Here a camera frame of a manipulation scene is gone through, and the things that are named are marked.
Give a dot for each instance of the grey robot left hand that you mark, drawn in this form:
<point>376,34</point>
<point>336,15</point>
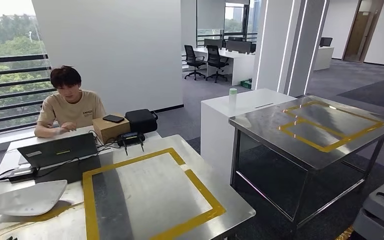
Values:
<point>11,238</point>

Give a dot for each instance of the white curved plastic part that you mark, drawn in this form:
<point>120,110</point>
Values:
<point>26,200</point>

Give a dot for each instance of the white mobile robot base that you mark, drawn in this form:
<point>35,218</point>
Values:
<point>377,222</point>

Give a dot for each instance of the steel workbench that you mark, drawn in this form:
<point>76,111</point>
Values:
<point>261,132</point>
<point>152,192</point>

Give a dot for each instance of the black power adapter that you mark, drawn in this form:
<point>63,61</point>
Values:
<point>21,174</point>

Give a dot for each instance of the grey laptop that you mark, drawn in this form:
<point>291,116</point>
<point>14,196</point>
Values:
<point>59,149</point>

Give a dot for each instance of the person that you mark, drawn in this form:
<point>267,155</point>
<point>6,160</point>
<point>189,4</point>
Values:
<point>72,112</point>

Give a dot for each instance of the cardboard box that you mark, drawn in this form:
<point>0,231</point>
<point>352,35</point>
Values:
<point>112,132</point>

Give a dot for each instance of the black router with antennas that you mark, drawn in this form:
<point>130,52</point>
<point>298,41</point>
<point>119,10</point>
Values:
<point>130,137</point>

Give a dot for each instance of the black smartphone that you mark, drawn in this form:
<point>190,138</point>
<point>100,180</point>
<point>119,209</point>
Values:
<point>113,118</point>

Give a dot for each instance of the black case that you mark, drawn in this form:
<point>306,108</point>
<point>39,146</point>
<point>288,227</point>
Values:
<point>141,121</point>

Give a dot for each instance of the black window railing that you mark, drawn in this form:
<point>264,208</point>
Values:
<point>13,59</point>

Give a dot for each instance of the white cabinet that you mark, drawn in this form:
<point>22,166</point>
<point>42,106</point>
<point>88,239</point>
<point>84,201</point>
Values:
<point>215,139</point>

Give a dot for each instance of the black office chair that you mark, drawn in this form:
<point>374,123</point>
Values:
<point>189,53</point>
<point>213,53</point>

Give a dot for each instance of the pale green bottle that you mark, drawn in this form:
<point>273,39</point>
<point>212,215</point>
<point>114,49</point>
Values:
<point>233,97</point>

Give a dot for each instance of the green plastic crate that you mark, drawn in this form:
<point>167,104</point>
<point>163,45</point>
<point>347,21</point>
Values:
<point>246,84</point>

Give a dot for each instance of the white office desk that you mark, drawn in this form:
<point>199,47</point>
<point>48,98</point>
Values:
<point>324,59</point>
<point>243,68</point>

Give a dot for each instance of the brown door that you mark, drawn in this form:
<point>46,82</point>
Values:
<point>356,36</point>

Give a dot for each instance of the yellow tape frame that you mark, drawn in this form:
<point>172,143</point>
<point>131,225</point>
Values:
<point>303,139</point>
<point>89,198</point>

